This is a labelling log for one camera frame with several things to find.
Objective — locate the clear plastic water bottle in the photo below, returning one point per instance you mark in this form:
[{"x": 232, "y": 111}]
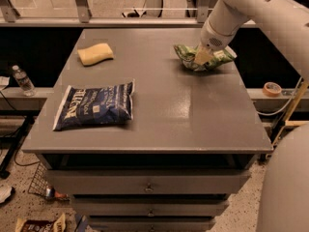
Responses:
[{"x": 23, "y": 80}]

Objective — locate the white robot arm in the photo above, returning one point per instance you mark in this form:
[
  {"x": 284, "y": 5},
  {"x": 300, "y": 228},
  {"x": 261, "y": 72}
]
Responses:
[{"x": 284, "y": 205}]

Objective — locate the grey drawer cabinet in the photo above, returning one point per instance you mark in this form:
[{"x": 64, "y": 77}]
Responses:
[{"x": 173, "y": 166}]

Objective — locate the metal railing frame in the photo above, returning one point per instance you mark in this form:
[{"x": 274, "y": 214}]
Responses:
[{"x": 104, "y": 13}]

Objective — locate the yellow sponge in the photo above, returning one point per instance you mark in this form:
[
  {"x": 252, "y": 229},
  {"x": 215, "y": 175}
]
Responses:
[{"x": 95, "y": 54}]

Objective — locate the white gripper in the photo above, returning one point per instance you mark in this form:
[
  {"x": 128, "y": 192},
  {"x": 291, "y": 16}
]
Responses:
[{"x": 211, "y": 40}]

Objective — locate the wire basket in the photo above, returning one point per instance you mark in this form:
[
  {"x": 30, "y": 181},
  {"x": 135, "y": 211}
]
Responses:
[{"x": 39, "y": 184}]

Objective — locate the roll of tan tape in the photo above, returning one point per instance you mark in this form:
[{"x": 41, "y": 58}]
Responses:
[{"x": 272, "y": 89}]

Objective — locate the blue chip bag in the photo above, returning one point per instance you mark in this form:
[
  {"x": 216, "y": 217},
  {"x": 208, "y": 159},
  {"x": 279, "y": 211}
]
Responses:
[{"x": 83, "y": 107}]

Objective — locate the brown snack bag on floor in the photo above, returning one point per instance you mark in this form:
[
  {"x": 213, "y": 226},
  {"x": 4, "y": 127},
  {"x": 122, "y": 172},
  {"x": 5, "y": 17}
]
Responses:
[{"x": 31, "y": 225}]

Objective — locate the green jalapeno chip bag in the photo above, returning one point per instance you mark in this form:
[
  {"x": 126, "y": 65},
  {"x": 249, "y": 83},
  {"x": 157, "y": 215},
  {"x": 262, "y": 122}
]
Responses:
[{"x": 187, "y": 55}]

